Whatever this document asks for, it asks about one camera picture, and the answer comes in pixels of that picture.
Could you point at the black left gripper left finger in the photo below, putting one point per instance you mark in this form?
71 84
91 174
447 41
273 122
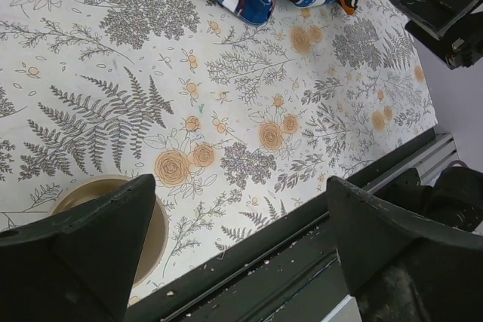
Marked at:
78 265

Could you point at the beige paper cup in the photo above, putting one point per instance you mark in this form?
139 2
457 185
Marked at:
151 231

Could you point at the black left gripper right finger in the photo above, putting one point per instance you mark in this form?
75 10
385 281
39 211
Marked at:
401 266

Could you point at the floral patterned table mat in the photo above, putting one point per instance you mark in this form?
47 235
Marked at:
239 124

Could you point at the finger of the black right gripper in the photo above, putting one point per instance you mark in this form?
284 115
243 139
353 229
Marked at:
450 29

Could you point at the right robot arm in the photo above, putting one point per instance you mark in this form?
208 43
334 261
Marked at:
454 200

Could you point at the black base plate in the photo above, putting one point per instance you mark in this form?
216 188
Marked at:
251 280

